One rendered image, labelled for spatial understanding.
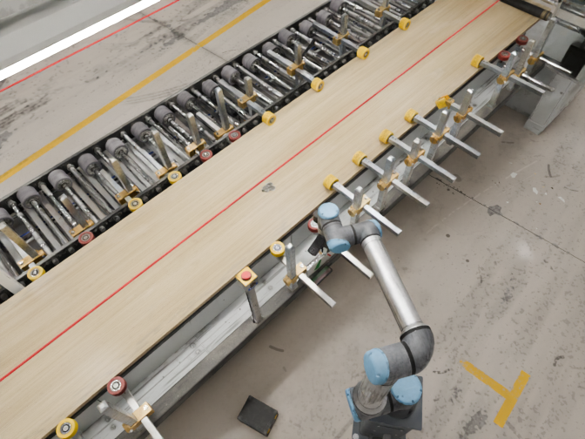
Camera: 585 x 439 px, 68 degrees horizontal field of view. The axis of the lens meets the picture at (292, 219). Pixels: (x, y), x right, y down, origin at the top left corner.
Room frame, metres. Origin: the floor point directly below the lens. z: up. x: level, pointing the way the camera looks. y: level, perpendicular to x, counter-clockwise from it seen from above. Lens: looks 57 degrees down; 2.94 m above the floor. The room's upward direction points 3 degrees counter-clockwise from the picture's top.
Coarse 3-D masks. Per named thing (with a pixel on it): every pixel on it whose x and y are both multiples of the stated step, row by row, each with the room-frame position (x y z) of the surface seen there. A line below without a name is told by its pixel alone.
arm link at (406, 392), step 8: (408, 376) 0.46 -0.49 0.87; (416, 376) 0.46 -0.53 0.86; (400, 384) 0.43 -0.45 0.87; (408, 384) 0.43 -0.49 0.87; (416, 384) 0.43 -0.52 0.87; (392, 392) 0.40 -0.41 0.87; (400, 392) 0.39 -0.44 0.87; (408, 392) 0.39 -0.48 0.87; (416, 392) 0.39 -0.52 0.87; (392, 400) 0.37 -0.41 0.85; (400, 400) 0.36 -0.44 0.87; (408, 400) 0.36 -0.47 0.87; (416, 400) 0.36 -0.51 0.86; (392, 408) 0.34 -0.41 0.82; (400, 408) 0.34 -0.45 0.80; (408, 408) 0.35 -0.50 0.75
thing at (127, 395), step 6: (126, 390) 0.47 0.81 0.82; (126, 396) 0.45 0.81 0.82; (132, 396) 0.45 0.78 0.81; (132, 402) 0.42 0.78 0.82; (132, 408) 0.40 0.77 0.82; (144, 420) 0.34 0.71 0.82; (150, 420) 0.34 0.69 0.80; (150, 426) 0.32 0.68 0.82; (150, 432) 0.29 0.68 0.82; (156, 432) 0.29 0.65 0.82; (156, 438) 0.26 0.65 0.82; (162, 438) 0.26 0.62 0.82
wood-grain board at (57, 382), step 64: (448, 0) 3.36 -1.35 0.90; (384, 64) 2.60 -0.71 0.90; (448, 64) 2.56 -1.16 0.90; (256, 128) 2.04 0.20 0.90; (320, 128) 2.01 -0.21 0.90; (384, 128) 1.98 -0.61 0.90; (192, 192) 1.54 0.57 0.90; (256, 192) 1.52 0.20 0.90; (320, 192) 1.50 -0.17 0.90; (128, 256) 1.14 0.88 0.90; (192, 256) 1.12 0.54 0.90; (256, 256) 1.10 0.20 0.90; (0, 320) 0.82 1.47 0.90; (64, 320) 0.80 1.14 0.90; (128, 320) 0.79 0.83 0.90; (0, 384) 0.51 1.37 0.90; (64, 384) 0.49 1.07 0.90
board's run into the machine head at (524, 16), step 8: (480, 0) 3.34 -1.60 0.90; (488, 0) 3.33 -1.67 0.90; (496, 0) 3.32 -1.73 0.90; (528, 0) 3.30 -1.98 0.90; (496, 8) 3.22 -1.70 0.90; (504, 8) 3.21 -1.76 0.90; (512, 8) 3.21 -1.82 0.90; (544, 8) 3.19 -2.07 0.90; (512, 16) 3.10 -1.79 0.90; (520, 16) 3.10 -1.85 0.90; (528, 16) 3.09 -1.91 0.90
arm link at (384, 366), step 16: (368, 352) 0.43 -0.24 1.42; (384, 352) 0.42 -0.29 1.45; (400, 352) 0.41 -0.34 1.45; (368, 368) 0.38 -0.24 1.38; (384, 368) 0.36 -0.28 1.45; (400, 368) 0.36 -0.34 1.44; (368, 384) 0.36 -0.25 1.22; (384, 384) 0.33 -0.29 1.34; (352, 400) 0.38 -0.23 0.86; (368, 400) 0.34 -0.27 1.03; (384, 400) 0.36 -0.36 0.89; (368, 416) 0.31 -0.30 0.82
